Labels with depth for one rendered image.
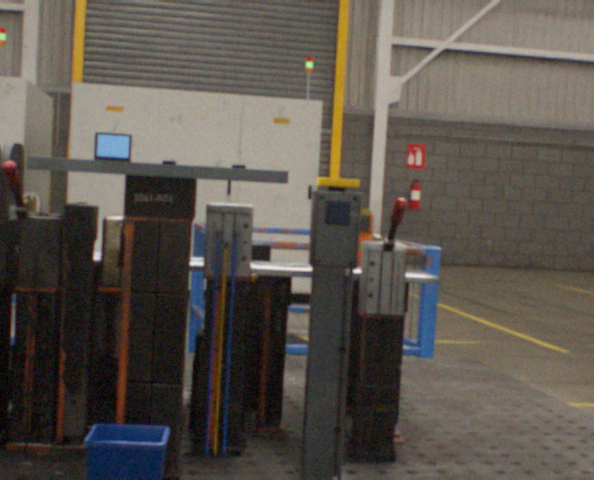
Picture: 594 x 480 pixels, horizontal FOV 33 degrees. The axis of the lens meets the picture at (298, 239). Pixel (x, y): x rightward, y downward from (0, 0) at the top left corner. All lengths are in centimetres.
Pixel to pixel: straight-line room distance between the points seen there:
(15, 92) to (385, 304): 817
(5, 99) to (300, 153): 281
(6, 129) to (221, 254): 807
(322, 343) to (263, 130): 834
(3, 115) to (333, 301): 829
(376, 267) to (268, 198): 816
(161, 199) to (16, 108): 820
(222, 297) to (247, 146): 815
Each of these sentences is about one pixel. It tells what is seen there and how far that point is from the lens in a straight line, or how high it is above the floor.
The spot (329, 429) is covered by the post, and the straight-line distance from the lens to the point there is 151.
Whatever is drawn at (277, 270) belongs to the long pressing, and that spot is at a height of 100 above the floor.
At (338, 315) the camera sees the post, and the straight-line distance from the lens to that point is 148.
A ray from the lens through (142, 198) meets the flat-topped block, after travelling 146.
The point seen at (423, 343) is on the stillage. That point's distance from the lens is 381.
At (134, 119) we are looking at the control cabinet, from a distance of 965.
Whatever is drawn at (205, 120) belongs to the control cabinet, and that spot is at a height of 173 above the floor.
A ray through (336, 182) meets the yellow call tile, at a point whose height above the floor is 115.
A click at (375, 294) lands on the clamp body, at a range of 164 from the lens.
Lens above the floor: 114
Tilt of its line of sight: 3 degrees down
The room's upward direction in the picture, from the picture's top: 3 degrees clockwise
